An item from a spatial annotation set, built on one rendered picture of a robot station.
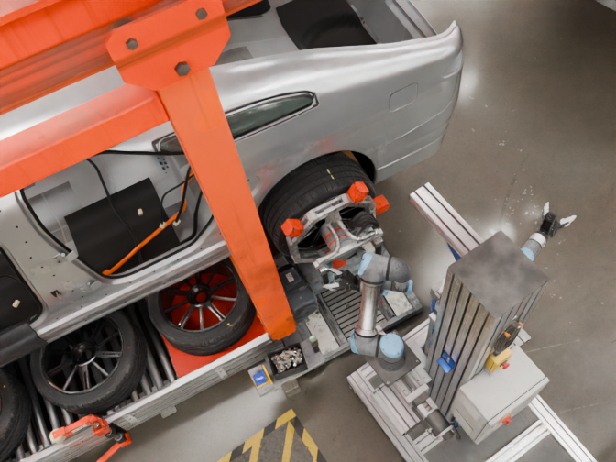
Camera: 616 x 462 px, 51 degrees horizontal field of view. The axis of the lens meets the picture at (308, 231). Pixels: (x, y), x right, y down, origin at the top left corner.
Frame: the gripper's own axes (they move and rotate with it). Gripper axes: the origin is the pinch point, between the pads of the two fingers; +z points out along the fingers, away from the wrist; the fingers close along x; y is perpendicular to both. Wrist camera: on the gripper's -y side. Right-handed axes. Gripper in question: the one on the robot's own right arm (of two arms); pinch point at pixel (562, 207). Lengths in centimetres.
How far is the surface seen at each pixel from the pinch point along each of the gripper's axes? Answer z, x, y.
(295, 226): -87, -104, -1
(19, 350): -231, -185, 12
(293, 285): -96, -118, 68
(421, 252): -11, -86, 113
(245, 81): -71, -128, -82
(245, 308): -128, -126, 57
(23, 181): -176, -88, -154
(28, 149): -169, -86, -162
